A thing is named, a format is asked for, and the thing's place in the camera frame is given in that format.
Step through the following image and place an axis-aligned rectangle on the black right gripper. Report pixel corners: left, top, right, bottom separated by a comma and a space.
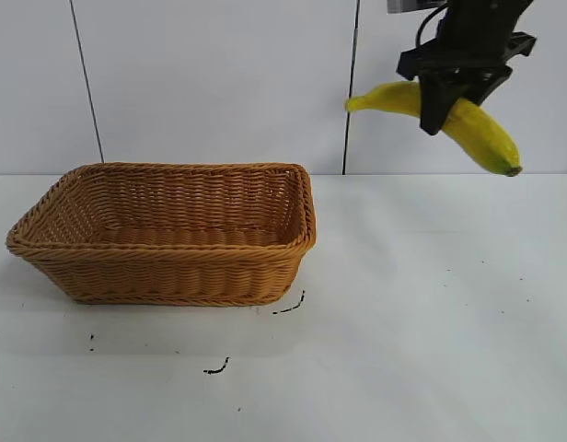
397, 0, 538, 136

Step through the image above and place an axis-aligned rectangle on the yellow banana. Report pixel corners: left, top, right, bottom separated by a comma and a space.
345, 81, 524, 178

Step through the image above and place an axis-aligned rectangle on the tan woven wicker basket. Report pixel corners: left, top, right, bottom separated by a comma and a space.
6, 161, 318, 308

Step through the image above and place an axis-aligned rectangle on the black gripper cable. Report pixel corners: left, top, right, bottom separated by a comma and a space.
415, 5, 446, 48

